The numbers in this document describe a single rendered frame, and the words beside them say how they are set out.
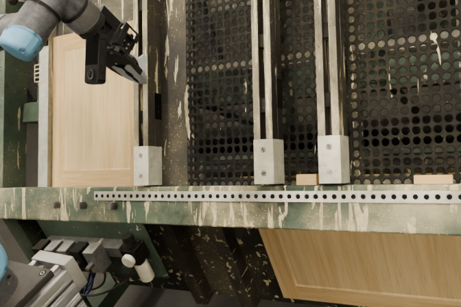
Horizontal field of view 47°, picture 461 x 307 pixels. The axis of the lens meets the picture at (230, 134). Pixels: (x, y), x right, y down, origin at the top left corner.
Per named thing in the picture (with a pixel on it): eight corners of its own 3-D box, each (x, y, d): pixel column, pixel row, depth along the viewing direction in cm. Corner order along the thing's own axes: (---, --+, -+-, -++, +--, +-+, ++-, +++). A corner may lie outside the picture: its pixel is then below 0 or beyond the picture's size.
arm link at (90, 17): (79, 20, 110) (55, 25, 115) (94, 35, 114) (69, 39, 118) (93, -6, 113) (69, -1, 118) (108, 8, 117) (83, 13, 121)
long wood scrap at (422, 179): (414, 183, 133) (414, 183, 132) (414, 175, 133) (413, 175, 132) (453, 183, 129) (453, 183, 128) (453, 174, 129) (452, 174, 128)
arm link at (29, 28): (16, 63, 113) (44, 23, 117) (38, 64, 105) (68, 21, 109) (-17, 40, 109) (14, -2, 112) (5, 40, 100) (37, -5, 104)
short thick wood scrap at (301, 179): (298, 184, 149) (296, 185, 147) (298, 174, 149) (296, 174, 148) (319, 184, 146) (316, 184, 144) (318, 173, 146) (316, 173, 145)
